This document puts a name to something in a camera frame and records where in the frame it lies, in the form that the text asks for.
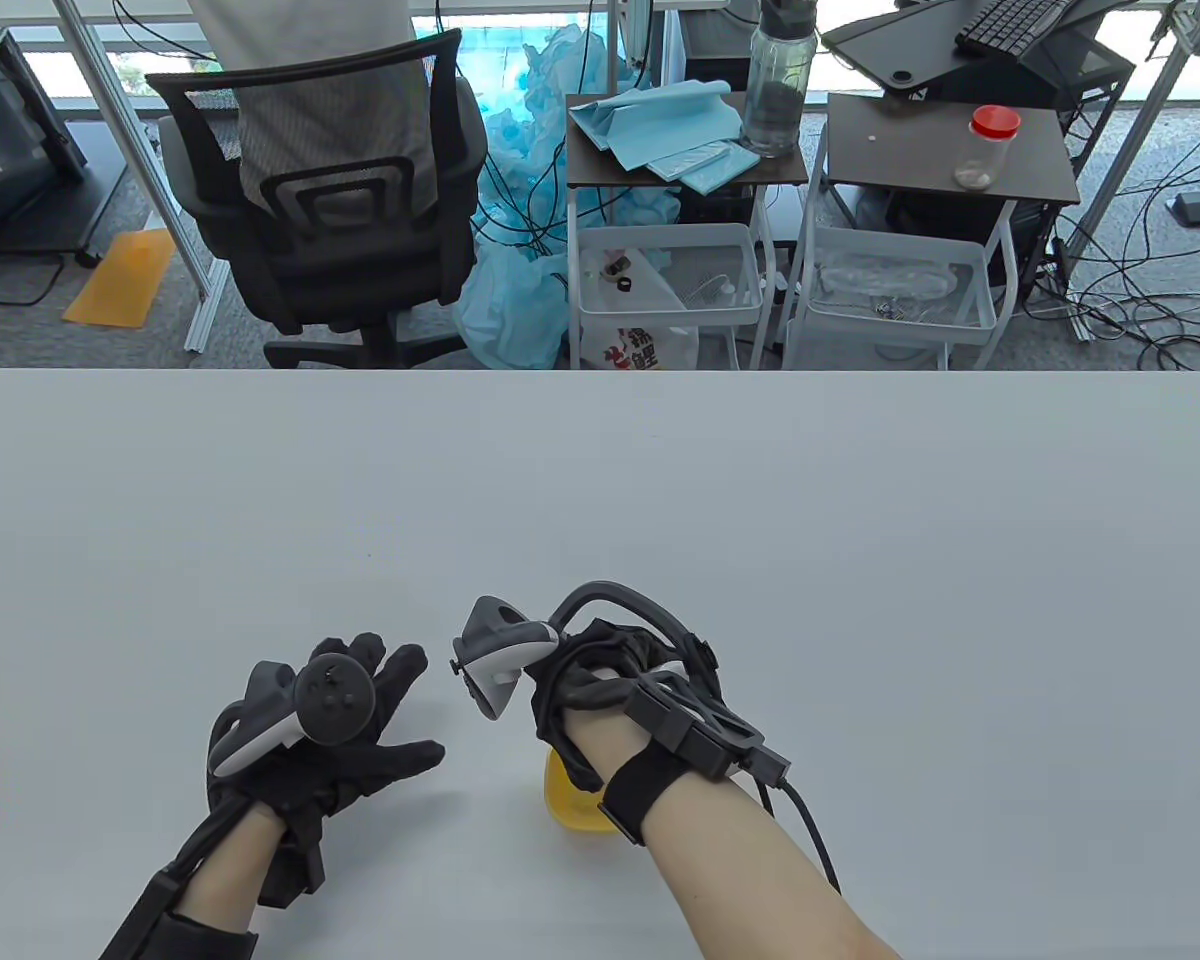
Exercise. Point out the person's left hand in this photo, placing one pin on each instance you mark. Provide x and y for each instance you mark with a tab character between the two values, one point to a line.
350	775

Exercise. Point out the person's right hand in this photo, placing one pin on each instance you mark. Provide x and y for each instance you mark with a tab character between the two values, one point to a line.
590	680

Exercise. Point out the small yellow dish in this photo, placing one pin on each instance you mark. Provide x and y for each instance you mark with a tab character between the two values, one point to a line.
570	805

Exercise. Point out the person's left forearm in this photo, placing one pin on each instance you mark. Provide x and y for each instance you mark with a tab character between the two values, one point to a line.
225	875

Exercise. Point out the person's right forearm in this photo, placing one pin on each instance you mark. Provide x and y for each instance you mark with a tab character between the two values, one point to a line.
760	880

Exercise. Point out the grey left hand controller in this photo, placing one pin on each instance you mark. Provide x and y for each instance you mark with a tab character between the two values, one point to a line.
335	695

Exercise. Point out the grey hand controller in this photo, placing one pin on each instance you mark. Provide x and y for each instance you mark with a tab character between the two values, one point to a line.
335	695
500	650

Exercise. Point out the grey right hand controller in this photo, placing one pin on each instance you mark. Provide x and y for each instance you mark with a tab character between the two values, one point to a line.
500	650

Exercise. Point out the white printed plastic bag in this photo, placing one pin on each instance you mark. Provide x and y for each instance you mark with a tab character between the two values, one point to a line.
640	350

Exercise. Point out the pile of blue plastic bags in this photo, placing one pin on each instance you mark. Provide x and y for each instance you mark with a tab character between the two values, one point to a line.
510	300

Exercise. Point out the black mesh office chair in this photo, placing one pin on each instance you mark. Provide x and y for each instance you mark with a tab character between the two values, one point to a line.
360	250

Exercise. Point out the clear plastic wrap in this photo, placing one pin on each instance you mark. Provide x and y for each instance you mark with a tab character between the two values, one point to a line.
890	285

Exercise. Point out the white cart with blue cloth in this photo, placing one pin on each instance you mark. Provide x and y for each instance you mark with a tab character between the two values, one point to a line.
772	172

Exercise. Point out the yellow floor sheet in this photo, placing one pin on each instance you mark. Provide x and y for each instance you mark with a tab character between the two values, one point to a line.
120	280

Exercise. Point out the blue folded cloth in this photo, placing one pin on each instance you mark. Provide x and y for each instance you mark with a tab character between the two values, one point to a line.
660	120

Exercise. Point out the white cart with jar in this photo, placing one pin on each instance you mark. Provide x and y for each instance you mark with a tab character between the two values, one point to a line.
910	160

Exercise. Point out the clear water bottle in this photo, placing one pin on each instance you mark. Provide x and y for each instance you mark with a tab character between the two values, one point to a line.
778	90

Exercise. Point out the clear jar with red lid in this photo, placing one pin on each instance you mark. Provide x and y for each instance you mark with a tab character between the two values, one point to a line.
990	150

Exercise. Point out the black equipment stand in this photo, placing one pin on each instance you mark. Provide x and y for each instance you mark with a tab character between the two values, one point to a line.
10	150

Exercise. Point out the grey foot pedal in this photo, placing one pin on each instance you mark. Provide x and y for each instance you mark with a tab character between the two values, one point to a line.
1190	208

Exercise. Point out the black keyboard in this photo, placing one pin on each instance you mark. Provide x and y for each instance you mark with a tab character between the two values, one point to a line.
1010	25

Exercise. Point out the black computer case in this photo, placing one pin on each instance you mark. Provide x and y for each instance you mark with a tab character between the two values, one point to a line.
1090	80

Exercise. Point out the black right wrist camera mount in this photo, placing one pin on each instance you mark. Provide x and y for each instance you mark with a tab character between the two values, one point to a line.
700	730

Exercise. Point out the aluminium frame post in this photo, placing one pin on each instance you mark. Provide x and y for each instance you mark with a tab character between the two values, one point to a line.
125	130
1150	130

